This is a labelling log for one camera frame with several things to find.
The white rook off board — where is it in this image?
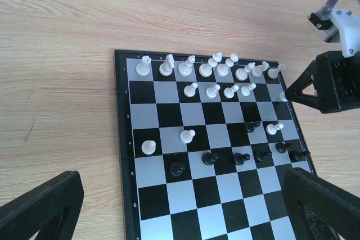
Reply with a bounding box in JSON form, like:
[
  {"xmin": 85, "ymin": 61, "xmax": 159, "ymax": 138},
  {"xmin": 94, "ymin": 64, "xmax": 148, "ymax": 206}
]
[{"xmin": 267, "ymin": 63, "xmax": 286, "ymax": 79}]

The black silver chess board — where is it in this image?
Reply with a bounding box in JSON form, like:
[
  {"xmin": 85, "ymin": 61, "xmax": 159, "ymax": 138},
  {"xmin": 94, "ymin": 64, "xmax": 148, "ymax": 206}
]
[{"xmin": 114, "ymin": 49, "xmax": 314, "ymax": 239}]

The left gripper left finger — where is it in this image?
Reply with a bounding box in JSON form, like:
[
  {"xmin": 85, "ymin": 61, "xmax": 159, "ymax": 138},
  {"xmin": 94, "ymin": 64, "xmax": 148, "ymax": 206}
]
[{"xmin": 1, "ymin": 171, "xmax": 84, "ymax": 239}]

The white knight off board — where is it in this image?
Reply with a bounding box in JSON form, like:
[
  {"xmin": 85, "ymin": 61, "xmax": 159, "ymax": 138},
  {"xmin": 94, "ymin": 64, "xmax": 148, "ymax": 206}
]
[{"xmin": 251, "ymin": 61, "xmax": 269, "ymax": 78}]

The white rook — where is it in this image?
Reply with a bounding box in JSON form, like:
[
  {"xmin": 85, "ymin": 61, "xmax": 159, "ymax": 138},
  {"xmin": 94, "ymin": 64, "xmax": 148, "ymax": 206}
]
[{"xmin": 136, "ymin": 56, "xmax": 151, "ymax": 76}]

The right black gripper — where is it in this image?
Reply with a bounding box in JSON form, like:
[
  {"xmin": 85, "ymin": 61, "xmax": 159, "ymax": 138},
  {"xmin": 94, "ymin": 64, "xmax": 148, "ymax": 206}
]
[{"xmin": 285, "ymin": 51, "xmax": 359, "ymax": 114}]

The white pawn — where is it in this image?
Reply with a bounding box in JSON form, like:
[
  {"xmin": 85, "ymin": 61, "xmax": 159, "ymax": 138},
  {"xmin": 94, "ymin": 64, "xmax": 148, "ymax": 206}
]
[
  {"xmin": 279, "ymin": 92, "xmax": 288, "ymax": 102},
  {"xmin": 141, "ymin": 140, "xmax": 156, "ymax": 155},
  {"xmin": 183, "ymin": 82, "xmax": 198, "ymax": 98},
  {"xmin": 265, "ymin": 123, "xmax": 284, "ymax": 135},
  {"xmin": 223, "ymin": 84, "xmax": 239, "ymax": 99},
  {"xmin": 180, "ymin": 129, "xmax": 196, "ymax": 144},
  {"xmin": 240, "ymin": 83, "xmax": 257, "ymax": 97},
  {"xmin": 205, "ymin": 84, "xmax": 221, "ymax": 99}
]

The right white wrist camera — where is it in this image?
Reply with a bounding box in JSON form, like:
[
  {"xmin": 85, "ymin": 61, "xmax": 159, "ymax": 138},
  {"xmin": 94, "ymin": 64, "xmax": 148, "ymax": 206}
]
[{"xmin": 307, "ymin": 8, "xmax": 359, "ymax": 58}]

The white bishop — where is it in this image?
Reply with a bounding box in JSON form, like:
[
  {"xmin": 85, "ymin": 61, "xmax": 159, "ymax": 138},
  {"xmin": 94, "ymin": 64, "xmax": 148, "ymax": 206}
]
[
  {"xmin": 178, "ymin": 55, "xmax": 196, "ymax": 76},
  {"xmin": 235, "ymin": 62, "xmax": 255, "ymax": 81}
]

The white knight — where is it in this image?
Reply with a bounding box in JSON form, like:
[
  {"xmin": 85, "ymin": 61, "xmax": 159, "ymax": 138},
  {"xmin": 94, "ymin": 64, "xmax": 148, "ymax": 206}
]
[{"xmin": 159, "ymin": 54, "xmax": 174, "ymax": 76}]

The white queen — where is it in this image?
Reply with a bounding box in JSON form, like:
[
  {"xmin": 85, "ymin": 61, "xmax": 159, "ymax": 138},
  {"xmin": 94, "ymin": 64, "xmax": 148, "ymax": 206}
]
[{"xmin": 216, "ymin": 53, "xmax": 239, "ymax": 77}]

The white king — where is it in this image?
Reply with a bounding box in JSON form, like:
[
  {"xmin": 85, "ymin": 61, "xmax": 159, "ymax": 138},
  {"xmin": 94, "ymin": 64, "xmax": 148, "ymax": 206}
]
[{"xmin": 199, "ymin": 52, "xmax": 223, "ymax": 78}]

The black pawn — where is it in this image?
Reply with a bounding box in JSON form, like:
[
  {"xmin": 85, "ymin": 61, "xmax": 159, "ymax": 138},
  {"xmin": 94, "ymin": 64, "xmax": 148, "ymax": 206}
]
[
  {"xmin": 254, "ymin": 150, "xmax": 272, "ymax": 162},
  {"xmin": 202, "ymin": 152, "xmax": 219, "ymax": 166},
  {"xmin": 276, "ymin": 142, "xmax": 294, "ymax": 153},
  {"xmin": 233, "ymin": 152, "xmax": 251, "ymax": 166},
  {"xmin": 289, "ymin": 150, "xmax": 311, "ymax": 162},
  {"xmin": 169, "ymin": 162, "xmax": 186, "ymax": 177},
  {"xmin": 245, "ymin": 121, "xmax": 261, "ymax": 133}
]

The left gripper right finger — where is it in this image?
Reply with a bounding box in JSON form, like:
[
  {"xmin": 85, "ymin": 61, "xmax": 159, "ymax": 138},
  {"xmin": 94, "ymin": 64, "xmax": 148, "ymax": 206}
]
[{"xmin": 282, "ymin": 167, "xmax": 359, "ymax": 239}]

